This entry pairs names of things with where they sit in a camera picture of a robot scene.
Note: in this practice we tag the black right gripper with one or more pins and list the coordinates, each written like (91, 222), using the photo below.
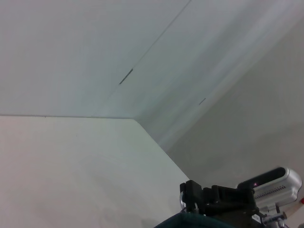
(232, 206)

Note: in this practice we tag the dark teal fabric lunch bag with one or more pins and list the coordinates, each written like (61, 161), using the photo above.
(190, 221)

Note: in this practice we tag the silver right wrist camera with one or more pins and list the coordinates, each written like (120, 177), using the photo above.
(275, 190)

